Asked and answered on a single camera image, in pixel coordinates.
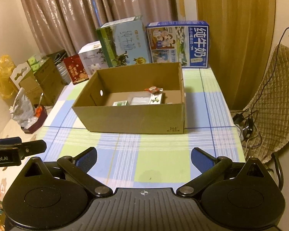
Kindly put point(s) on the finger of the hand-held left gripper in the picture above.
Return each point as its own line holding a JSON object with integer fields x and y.
{"x": 9, "y": 140}
{"x": 33, "y": 146}

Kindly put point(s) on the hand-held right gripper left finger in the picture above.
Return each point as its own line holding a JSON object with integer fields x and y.
{"x": 86, "y": 158}

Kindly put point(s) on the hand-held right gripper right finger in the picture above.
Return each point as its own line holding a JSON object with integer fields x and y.
{"x": 201, "y": 158}

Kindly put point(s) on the green toothpaste box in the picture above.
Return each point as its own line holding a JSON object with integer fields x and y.
{"x": 120, "y": 103}

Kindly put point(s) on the white ointment box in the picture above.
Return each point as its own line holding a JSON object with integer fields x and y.
{"x": 156, "y": 99}

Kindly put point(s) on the clear plastic box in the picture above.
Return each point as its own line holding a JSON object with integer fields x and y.
{"x": 139, "y": 101}

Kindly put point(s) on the red candy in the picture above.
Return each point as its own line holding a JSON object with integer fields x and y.
{"x": 153, "y": 89}

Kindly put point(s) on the dark red tray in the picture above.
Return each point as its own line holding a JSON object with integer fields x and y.
{"x": 37, "y": 122}

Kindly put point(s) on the white plastic bag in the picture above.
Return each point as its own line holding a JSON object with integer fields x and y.
{"x": 21, "y": 110}

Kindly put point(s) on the orange small object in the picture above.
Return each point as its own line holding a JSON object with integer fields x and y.
{"x": 39, "y": 111}

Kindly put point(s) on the checked tablecloth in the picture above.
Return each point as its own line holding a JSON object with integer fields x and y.
{"x": 159, "y": 149}

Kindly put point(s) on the metal spoon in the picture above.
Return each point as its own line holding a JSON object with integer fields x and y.
{"x": 41, "y": 99}

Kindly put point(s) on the small brown cardboard box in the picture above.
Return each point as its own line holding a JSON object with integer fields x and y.
{"x": 31, "y": 91}

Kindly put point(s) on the black power adapter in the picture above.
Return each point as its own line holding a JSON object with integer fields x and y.
{"x": 238, "y": 118}

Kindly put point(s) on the yellow plastic bag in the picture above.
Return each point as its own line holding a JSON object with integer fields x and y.
{"x": 2, "y": 77}

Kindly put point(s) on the tall brown cardboard box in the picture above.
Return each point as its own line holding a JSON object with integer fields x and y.
{"x": 49, "y": 81}

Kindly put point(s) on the white cardboard cutout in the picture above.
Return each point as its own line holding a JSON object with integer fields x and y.
{"x": 19, "y": 74}

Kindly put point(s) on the metal bucket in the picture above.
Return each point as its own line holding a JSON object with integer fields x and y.
{"x": 63, "y": 74}

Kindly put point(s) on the green tissue packs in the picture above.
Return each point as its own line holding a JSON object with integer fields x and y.
{"x": 36, "y": 62}

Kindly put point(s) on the red gift box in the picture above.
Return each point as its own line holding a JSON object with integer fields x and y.
{"x": 75, "y": 71}

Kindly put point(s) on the chair with quilted cover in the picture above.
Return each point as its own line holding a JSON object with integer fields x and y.
{"x": 277, "y": 101}

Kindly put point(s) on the white humidifier box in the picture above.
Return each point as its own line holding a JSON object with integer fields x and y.
{"x": 92, "y": 60}

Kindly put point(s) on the blue milk carton box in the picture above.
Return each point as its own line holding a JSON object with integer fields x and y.
{"x": 178, "y": 45}

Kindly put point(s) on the green milk carton box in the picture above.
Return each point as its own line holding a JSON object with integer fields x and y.
{"x": 125, "y": 43}

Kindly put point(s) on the wooden door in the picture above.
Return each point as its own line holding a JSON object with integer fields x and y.
{"x": 233, "y": 41}

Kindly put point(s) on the beige curtain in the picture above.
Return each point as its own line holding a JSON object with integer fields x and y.
{"x": 86, "y": 12}

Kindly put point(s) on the wooden slat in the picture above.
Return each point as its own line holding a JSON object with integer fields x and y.
{"x": 180, "y": 4}

